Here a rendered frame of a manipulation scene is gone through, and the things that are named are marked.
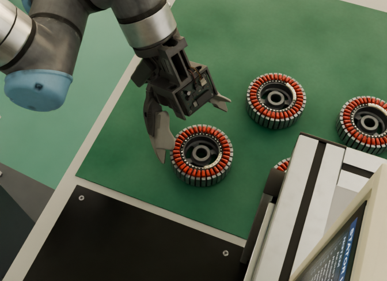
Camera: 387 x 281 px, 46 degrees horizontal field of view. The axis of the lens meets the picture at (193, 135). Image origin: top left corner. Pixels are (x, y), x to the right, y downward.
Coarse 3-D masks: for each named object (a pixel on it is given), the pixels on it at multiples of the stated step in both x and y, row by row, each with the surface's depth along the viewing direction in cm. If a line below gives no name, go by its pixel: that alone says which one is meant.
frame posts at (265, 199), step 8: (272, 168) 48; (272, 176) 48; (280, 176) 48; (272, 184) 47; (280, 184) 47; (264, 192) 47; (272, 192) 47; (264, 200) 49; (264, 208) 51; (256, 216) 53; (256, 224) 55; (256, 232) 58; (248, 240) 62; (248, 248) 64; (248, 256) 68
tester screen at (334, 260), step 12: (348, 228) 22; (336, 240) 24; (348, 240) 21; (336, 252) 23; (348, 252) 20; (324, 264) 25; (336, 264) 22; (312, 276) 28; (324, 276) 24; (336, 276) 21
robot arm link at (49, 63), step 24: (0, 0) 50; (0, 24) 50; (24, 24) 52; (48, 24) 57; (72, 24) 59; (0, 48) 51; (24, 48) 52; (48, 48) 55; (72, 48) 58; (24, 72) 53; (48, 72) 54; (72, 72) 59; (24, 96) 55; (48, 96) 55
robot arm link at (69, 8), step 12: (24, 0) 63; (36, 0) 59; (48, 0) 59; (60, 0) 59; (72, 0) 60; (84, 0) 60; (36, 12) 58; (48, 12) 58; (60, 12) 58; (72, 12) 59; (84, 12) 61; (84, 24) 62
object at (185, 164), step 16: (192, 128) 83; (208, 128) 82; (176, 144) 80; (192, 144) 83; (208, 144) 83; (224, 144) 81; (176, 160) 79; (192, 160) 81; (208, 160) 81; (224, 160) 79; (192, 176) 78; (208, 176) 77; (224, 176) 80
